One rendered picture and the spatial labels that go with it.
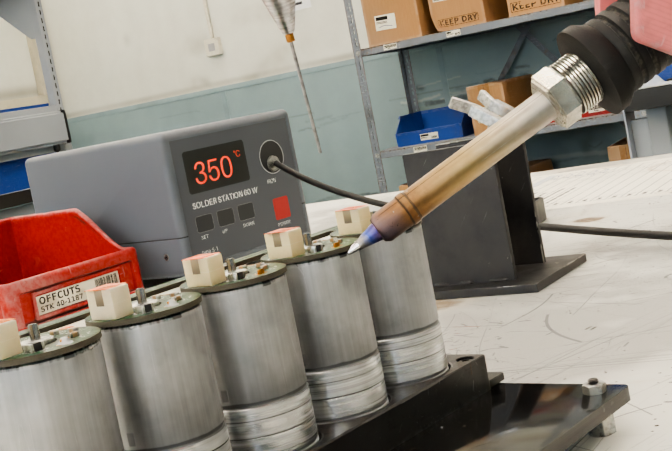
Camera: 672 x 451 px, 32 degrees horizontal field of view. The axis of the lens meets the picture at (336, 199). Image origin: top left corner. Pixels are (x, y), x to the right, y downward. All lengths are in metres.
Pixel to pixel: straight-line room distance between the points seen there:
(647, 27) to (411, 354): 0.10
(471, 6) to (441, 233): 4.29
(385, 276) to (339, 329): 0.03
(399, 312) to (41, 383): 0.11
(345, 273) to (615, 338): 0.15
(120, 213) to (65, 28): 5.85
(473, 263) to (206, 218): 0.25
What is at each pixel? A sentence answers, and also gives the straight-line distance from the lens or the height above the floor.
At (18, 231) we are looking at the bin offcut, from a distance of 0.81.
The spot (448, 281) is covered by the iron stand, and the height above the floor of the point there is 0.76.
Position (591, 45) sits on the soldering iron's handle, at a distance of 0.29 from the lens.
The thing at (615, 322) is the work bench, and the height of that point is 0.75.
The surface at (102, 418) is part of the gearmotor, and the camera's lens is 0.23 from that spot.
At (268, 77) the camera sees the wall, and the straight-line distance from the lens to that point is 5.79.
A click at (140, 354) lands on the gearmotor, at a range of 0.24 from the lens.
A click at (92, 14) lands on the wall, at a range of 6.46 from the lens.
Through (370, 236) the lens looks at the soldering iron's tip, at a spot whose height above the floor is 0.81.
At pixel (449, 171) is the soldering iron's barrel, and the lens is 0.28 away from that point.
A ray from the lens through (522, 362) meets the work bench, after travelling 0.40.
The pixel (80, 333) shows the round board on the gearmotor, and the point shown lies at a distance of 0.24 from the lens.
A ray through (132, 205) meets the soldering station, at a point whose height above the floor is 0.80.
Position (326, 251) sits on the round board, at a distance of 0.28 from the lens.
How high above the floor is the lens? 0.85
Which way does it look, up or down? 5 degrees down
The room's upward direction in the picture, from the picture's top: 11 degrees counter-clockwise
